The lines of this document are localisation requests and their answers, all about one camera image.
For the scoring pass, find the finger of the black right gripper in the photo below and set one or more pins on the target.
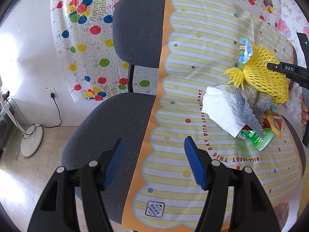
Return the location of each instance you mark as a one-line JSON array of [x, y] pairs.
[[291, 71]]

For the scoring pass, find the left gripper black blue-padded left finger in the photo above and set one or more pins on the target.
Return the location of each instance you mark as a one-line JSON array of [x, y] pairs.
[[56, 208]]

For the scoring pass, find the yellow foam fruit net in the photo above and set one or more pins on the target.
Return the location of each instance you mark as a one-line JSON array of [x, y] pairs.
[[256, 74]]

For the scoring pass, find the grey knitted cloth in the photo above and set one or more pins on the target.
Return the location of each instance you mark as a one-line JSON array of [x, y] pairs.
[[252, 105]]

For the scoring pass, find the person's right hand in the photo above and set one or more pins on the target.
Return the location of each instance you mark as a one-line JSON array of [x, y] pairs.
[[304, 111]]

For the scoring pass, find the red orange snack wrapper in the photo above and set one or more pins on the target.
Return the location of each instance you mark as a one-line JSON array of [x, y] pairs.
[[273, 121]]

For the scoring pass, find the blue green candy wrapper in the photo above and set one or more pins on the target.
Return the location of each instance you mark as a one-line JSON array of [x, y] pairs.
[[245, 53]]

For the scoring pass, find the green snack wrapper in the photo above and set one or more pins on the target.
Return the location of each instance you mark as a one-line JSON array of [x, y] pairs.
[[258, 142]]

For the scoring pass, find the white standing fan base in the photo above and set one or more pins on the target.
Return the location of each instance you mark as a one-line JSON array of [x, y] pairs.
[[32, 137]]

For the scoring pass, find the yellow striped plastic sheet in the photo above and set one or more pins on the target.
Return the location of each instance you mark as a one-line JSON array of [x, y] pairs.
[[198, 42]]

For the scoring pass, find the grey fabric office chair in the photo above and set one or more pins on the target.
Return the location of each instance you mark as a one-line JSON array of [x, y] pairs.
[[126, 116]]

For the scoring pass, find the floral print wall sheet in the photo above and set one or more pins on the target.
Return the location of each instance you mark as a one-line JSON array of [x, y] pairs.
[[293, 19]]

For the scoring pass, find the white wall socket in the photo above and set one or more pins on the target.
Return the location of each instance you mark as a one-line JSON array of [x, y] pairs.
[[51, 92]]

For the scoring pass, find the balloon print wall sheet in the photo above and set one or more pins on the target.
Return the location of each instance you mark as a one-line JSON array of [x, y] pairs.
[[83, 39]]

